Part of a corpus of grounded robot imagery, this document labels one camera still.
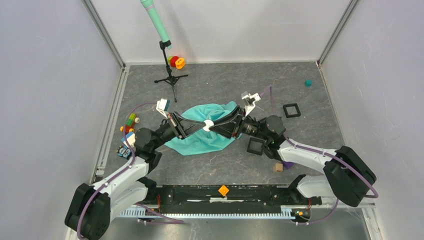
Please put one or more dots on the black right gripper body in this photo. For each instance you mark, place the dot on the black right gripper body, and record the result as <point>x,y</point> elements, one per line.
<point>246,125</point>

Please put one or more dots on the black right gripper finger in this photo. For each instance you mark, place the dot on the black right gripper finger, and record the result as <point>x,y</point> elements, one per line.
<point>232,119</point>
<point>229,131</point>

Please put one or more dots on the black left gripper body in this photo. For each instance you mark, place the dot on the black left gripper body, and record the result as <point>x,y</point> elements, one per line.
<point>169,131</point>

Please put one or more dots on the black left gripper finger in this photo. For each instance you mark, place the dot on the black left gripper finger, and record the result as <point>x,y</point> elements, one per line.
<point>187,123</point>
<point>183,133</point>

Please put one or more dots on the mint green garment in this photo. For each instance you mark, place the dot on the mint green garment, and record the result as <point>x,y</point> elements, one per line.
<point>202,142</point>

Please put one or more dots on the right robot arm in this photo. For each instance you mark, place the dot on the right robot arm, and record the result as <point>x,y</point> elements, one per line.
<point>344,175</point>

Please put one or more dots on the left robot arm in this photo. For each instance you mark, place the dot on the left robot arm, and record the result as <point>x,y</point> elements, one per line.
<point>93,207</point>

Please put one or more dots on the colourful toy brick train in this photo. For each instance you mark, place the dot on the colourful toy brick train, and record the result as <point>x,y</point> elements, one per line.
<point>130,123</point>

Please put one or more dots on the blue white toy brick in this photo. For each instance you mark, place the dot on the blue white toy brick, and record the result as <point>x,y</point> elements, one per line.
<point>129,140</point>

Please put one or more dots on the black tripod stand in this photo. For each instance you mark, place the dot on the black tripod stand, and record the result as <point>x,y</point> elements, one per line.
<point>170,79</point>

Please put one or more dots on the small wooden cube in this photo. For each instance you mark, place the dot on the small wooden cube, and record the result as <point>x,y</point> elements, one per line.
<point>278,167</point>

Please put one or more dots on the purple toy brick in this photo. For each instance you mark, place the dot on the purple toy brick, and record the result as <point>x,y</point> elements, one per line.
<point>287,165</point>

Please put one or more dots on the orange diamond marker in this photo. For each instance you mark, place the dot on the orange diamond marker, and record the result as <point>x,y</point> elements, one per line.
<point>223,190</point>

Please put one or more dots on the red orange toy rings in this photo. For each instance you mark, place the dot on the red orange toy rings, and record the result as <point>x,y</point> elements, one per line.
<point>176,62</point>

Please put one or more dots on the small teal cube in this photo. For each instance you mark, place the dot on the small teal cube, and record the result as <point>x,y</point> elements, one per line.
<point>308,83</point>

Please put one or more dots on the mint green microphone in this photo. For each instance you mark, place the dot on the mint green microphone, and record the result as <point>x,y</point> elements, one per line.
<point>154,16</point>

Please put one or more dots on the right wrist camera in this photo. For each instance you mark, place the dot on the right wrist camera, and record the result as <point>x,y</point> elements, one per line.
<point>250,101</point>

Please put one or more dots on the black square frame near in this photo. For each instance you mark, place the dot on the black square frame near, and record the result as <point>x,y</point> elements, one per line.
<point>249,147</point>

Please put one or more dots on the black square frame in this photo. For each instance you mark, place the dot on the black square frame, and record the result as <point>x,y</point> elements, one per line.
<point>291,110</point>
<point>249,147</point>

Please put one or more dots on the black square frame far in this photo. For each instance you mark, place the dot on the black square frame far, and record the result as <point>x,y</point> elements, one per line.
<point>291,110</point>

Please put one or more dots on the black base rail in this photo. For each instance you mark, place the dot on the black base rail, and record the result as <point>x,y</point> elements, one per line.
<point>241,199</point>

